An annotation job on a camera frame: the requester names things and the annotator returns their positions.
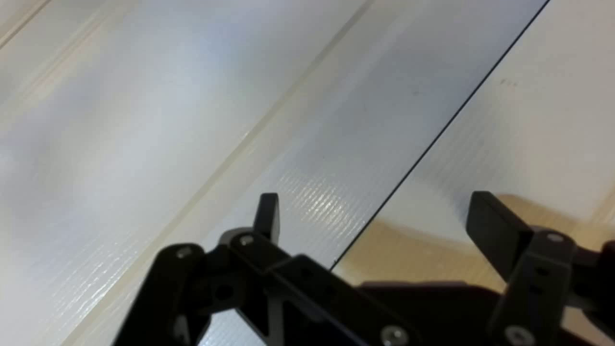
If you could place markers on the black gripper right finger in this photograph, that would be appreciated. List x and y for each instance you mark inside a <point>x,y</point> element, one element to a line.
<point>535,267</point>

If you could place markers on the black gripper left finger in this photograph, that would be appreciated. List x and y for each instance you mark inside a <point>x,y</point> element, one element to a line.
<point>186,288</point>

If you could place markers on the white pantry door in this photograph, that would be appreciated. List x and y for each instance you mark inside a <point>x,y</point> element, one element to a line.
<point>539,136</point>
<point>134,124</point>

